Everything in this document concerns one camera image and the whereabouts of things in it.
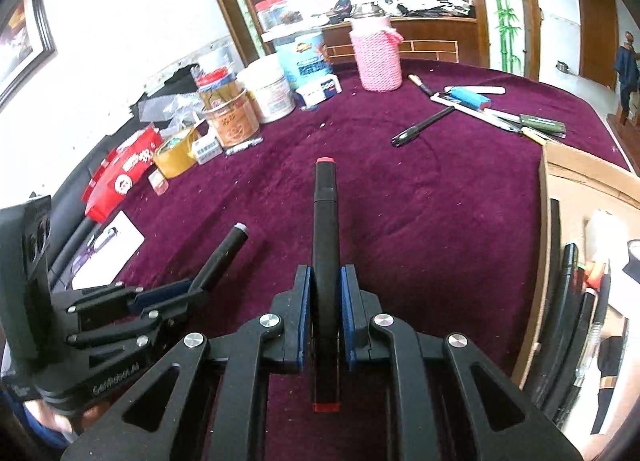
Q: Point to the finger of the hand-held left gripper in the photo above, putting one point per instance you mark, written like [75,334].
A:
[125,331]
[160,297]

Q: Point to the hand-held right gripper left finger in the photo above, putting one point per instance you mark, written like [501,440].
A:
[305,321]

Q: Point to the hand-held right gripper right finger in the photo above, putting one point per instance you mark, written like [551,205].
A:
[347,321]

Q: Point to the black marker pale cap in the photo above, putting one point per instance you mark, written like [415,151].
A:
[225,253]

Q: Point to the black marker red caps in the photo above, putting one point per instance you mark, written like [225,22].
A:
[325,241]

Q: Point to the black marker grey cap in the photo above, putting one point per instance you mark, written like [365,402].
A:
[565,291]

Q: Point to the black marker green cap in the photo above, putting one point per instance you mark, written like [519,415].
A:
[575,346]

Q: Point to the white dropper bottle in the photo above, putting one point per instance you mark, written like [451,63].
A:
[607,236]

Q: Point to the cardboard box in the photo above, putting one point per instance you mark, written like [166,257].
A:
[575,166]

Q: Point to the white charger plug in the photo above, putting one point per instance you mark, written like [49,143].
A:
[627,291]

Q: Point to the person's left forearm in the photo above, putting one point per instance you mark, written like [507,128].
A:
[17,423]

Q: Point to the person's left hand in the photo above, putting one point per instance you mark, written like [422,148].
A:
[65,421]

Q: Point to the white card with glasses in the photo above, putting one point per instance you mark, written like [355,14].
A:
[115,246]

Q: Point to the small clear pink case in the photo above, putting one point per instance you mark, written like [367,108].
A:
[158,185]

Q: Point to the red box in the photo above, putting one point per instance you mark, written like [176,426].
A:
[120,171]

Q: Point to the yellow tape roll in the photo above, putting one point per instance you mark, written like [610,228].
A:
[175,156]

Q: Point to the small white barcoded box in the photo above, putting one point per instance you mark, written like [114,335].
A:
[207,151]

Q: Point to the orange-labelled jar red lid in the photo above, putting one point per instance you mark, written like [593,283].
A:
[232,123]

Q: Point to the clear plastic bag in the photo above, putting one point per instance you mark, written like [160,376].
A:
[170,106]

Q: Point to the black cloth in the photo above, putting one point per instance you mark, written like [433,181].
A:
[175,78]

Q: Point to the white plastic jar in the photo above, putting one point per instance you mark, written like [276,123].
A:
[270,91]

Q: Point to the small blue white box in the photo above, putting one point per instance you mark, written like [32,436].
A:
[320,88]

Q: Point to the white pen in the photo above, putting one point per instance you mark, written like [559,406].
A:
[475,113]

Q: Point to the clear ballpoint pen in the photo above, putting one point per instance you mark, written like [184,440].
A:
[592,346]

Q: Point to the small orange object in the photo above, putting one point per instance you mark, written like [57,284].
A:
[595,275]

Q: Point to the blue rectangular case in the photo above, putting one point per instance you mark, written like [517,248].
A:
[470,97]

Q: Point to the blue-labelled clear jar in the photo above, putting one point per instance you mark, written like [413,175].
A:
[305,61]

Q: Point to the pink knitted bottle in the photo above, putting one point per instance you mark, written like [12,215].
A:
[375,61]

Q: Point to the black pen gold band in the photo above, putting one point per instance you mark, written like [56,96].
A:
[610,366]

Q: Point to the white tube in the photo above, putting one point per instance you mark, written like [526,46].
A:
[492,89]

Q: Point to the dark green utility knife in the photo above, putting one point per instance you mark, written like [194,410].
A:
[542,123]

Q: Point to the wooden cabinet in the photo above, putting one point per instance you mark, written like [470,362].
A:
[435,36]

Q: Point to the clear jar red lid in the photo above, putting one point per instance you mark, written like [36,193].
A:
[277,16]

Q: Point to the dark blue jacket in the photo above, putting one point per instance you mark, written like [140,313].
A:
[625,66]

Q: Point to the wooden door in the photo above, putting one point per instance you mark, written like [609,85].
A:
[595,26]

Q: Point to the framed wall picture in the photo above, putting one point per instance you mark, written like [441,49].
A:
[45,31]

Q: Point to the bamboo wall decal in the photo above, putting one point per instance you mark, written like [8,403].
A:
[505,6]

